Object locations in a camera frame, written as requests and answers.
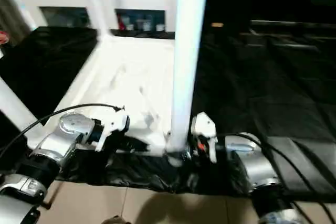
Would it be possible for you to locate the white plastic table top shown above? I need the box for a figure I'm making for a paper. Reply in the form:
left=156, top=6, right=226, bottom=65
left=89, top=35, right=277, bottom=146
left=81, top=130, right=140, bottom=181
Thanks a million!
left=26, top=35, right=182, bottom=156

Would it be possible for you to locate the black work mat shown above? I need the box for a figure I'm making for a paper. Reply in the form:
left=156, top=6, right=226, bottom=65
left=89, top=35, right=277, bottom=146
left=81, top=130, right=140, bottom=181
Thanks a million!
left=0, top=25, right=336, bottom=201

